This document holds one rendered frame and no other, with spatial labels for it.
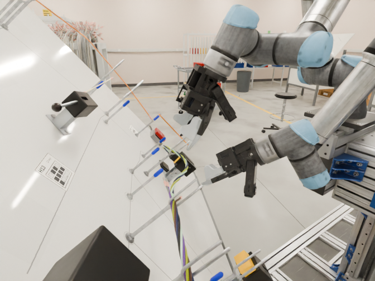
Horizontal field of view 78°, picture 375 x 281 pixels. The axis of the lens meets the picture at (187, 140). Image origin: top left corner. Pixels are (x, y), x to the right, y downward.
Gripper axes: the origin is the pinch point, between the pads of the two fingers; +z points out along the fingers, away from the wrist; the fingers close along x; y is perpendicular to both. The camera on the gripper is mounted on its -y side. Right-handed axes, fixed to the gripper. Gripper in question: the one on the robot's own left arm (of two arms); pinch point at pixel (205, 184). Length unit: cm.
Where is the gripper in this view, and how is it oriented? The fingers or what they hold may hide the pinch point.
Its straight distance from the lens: 77.4
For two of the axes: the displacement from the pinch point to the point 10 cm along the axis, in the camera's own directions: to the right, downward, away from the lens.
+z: -8.0, 4.4, 4.1
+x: -4.4, 0.2, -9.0
